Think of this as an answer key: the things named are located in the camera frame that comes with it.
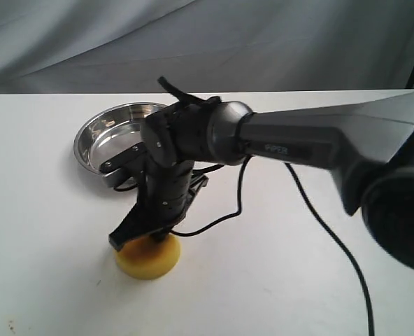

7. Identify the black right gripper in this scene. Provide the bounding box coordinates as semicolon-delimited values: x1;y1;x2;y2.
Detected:
108;155;208;251

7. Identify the round yellow sponge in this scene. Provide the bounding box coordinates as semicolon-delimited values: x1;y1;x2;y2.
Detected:
114;234;181;280

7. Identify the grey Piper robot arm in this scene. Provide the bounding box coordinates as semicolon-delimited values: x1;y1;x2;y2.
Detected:
109;92;414;269

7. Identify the round stainless steel dish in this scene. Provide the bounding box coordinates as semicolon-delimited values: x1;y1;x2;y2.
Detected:
73;102;166;188

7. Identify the grey backdrop cloth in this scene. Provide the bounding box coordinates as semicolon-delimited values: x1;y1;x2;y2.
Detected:
0;1;414;94

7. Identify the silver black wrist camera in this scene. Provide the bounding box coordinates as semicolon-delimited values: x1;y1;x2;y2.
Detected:
99;142;147;188

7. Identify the black cable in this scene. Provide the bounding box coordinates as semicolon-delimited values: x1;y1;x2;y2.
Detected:
114;75;372;336

